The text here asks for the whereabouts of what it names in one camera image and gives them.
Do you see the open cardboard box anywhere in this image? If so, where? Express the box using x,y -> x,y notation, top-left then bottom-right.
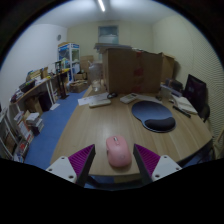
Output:
69,79 -> 89,94

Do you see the blue book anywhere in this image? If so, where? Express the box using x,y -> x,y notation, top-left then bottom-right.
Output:
160,83 -> 183,98

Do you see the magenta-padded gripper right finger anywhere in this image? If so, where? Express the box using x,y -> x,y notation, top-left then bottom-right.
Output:
132,143 -> 183,186

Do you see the white open book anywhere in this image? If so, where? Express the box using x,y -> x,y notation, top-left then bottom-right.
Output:
171,94 -> 199,115

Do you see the black monitor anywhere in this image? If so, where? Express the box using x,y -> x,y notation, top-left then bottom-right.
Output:
183,73 -> 208,113

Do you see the blue white display cabinet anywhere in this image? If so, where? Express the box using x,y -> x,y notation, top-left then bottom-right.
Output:
57,42 -> 81,83

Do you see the wooden side desk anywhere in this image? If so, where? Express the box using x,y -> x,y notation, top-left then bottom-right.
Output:
14,68 -> 71,114

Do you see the black coiled cable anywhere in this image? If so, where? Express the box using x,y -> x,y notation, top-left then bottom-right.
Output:
106,91 -> 119,100

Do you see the black office chair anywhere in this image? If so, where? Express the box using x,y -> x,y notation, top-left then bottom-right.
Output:
199,103 -> 212,123

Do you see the clear plastic jar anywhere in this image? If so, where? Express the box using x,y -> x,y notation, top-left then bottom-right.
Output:
88,60 -> 103,93

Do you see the ceiling tube light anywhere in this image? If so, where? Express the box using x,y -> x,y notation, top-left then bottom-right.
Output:
96,0 -> 107,13

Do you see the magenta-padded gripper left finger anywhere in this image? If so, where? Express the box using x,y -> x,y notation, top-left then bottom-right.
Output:
45,143 -> 97,188

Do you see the window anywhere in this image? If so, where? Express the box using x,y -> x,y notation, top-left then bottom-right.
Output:
97,25 -> 120,45

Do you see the pink computer mouse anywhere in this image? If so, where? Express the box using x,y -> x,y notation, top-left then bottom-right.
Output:
105,135 -> 133,168

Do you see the black stand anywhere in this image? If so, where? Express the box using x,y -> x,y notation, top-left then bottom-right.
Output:
54,59 -> 70,100

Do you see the blue mouse pad black rest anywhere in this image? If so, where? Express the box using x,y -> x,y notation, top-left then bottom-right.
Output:
131,100 -> 177,134

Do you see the white remote control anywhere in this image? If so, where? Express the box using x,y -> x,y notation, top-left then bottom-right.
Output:
119,92 -> 138,105

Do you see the shelf unit with books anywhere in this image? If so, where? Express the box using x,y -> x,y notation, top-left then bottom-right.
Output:
0,106 -> 45,164

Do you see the stack of grey boards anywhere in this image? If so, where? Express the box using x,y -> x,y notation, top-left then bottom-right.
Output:
93,42 -> 133,54

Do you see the large brown cardboard box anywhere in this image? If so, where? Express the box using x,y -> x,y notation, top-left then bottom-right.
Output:
101,47 -> 164,95

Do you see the small brown cardboard box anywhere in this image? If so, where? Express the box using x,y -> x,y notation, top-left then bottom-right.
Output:
161,53 -> 176,83

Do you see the white paper sheet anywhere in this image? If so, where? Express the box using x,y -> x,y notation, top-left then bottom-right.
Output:
77,92 -> 109,107
134,93 -> 162,104

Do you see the black marker pen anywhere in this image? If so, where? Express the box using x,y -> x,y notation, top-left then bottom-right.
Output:
172,105 -> 192,119

